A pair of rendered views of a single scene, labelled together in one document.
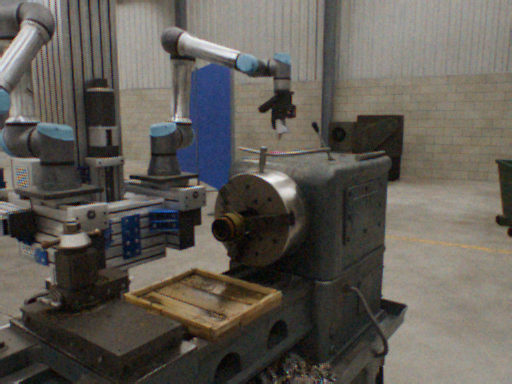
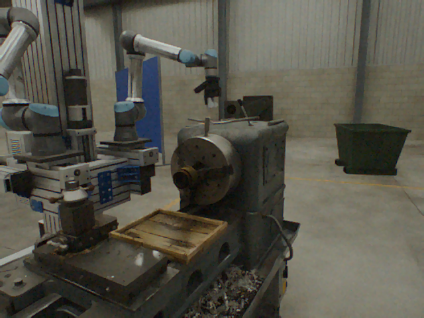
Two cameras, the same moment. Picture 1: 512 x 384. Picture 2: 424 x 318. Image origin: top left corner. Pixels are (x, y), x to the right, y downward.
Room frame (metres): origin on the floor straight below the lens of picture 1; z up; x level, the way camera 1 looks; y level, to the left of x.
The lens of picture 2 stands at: (0.13, 0.13, 1.40)
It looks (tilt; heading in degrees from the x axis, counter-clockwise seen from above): 12 degrees down; 353
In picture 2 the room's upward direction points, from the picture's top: 1 degrees counter-clockwise
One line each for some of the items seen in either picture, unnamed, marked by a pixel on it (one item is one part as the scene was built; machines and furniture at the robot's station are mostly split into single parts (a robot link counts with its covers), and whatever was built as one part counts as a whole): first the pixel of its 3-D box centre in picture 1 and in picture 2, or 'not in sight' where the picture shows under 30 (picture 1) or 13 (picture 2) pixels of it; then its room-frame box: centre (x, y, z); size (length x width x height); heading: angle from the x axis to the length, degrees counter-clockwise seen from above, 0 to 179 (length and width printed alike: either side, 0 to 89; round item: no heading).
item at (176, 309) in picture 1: (203, 298); (170, 231); (1.22, 0.15, 0.89); 0.36 x 0.30 x 0.04; 53
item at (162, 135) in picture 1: (164, 137); (124, 112); (1.98, 0.41, 1.33); 0.13 x 0.12 x 0.14; 160
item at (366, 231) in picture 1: (312, 204); (236, 158); (1.77, -0.24, 1.06); 0.59 x 0.48 x 0.39; 143
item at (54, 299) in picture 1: (87, 291); (86, 234); (1.01, 0.41, 0.99); 0.20 x 0.10 x 0.05; 143
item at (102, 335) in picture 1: (92, 321); (93, 257); (0.95, 0.38, 0.95); 0.43 x 0.17 x 0.05; 53
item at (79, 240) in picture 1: (72, 238); (73, 193); (0.99, 0.43, 1.13); 0.08 x 0.08 x 0.03
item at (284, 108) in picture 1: (283, 105); (212, 87); (1.92, -0.12, 1.47); 0.09 x 0.08 x 0.12; 53
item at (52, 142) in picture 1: (54, 141); (44, 118); (1.58, 0.72, 1.33); 0.13 x 0.12 x 0.14; 74
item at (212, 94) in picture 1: (197, 131); (134, 108); (8.33, 1.09, 1.18); 4.12 x 0.80 x 2.35; 22
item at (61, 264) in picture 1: (77, 265); (78, 214); (0.99, 0.42, 1.07); 0.07 x 0.07 x 0.10; 53
